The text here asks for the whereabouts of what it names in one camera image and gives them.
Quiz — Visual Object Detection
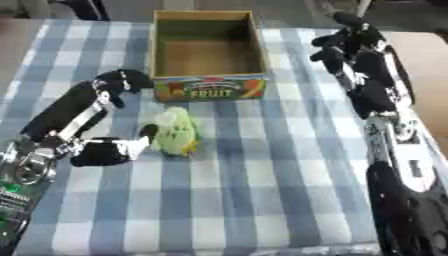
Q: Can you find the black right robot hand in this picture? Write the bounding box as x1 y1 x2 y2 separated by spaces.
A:
308 11 417 120

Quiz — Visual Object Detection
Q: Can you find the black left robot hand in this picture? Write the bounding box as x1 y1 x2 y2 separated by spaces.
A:
19 68 161 168

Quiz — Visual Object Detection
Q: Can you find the tan cardboard box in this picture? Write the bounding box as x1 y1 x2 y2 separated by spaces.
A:
147 9 272 103

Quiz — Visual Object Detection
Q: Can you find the dark chair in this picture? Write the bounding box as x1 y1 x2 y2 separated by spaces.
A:
56 0 112 22

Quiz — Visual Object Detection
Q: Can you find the green soft toy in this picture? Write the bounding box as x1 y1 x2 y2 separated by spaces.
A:
150 105 203 158

